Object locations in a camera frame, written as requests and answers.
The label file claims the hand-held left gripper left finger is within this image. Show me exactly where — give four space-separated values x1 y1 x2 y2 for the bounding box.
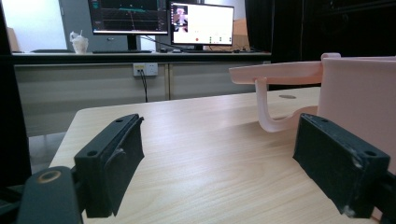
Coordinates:
74 113 146 218

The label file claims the pink plastic dish rack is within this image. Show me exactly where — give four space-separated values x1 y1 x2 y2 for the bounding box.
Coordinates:
228 52 396 175

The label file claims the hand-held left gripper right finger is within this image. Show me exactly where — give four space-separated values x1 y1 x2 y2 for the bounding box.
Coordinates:
292 113 391 219

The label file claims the clear plastic cup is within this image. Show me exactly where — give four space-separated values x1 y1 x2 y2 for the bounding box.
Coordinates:
69 30 90 54

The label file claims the black keyboard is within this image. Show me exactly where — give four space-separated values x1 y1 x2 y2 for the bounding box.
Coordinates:
92 49 153 55

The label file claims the black curtain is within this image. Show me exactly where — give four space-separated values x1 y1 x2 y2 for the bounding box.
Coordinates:
244 0 396 91

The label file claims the black power cable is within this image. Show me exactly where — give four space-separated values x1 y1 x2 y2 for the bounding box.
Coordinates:
138 69 149 104

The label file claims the long grey counter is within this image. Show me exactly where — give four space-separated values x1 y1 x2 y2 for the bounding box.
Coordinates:
12 50 273 138

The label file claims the dark computer monitor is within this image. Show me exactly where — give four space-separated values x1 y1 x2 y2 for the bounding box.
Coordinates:
87 0 169 51

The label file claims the white wall socket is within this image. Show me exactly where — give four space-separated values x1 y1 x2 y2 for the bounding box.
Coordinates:
133 63 159 77

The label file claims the bright computer monitor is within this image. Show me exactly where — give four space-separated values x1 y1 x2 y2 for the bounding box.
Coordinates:
169 1 235 51

